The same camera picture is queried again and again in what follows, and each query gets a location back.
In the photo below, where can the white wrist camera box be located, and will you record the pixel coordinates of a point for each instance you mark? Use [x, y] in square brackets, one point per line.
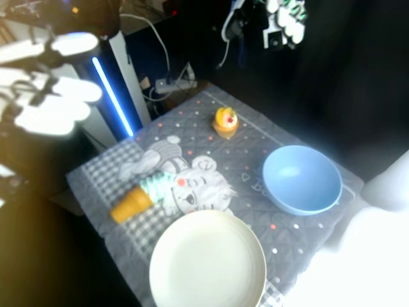
[273, 39]

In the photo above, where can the blue bowl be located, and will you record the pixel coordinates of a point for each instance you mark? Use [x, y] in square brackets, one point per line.
[300, 179]

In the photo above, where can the grey quilt with bear print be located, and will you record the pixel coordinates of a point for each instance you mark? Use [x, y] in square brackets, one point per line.
[255, 153]

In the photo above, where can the toy ice cream cone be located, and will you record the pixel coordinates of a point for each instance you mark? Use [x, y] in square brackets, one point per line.
[134, 199]

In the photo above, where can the white power strip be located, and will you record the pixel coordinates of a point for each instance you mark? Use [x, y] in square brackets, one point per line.
[174, 85]

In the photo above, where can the white column with blue light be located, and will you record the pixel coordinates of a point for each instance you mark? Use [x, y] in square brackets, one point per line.
[124, 89]

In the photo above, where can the toy cupcake with fruit topping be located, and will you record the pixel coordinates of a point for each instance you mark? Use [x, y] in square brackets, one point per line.
[225, 123]

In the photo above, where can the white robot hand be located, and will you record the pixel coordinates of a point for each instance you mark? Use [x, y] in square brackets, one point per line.
[73, 91]
[292, 22]

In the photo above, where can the bright white blurred object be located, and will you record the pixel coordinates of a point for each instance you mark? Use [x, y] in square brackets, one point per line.
[358, 265]

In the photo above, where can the cream white plate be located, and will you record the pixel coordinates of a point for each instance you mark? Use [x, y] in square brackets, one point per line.
[207, 259]

